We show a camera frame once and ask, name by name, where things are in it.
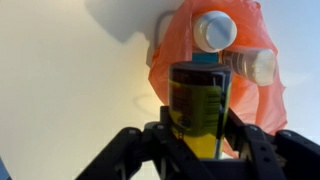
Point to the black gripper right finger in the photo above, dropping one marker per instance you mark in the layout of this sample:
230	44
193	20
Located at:
286	155

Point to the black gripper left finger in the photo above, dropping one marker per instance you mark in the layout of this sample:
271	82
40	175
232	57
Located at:
122	158

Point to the yellow capped bottle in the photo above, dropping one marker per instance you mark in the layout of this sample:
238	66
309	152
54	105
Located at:
198	105

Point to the orange plastic bag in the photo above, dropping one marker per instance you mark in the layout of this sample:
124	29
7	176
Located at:
259	105

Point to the clear bottle white cap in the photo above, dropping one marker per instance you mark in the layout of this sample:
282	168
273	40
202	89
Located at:
257	65

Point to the white capped bottle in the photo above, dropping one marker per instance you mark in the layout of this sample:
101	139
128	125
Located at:
213	31

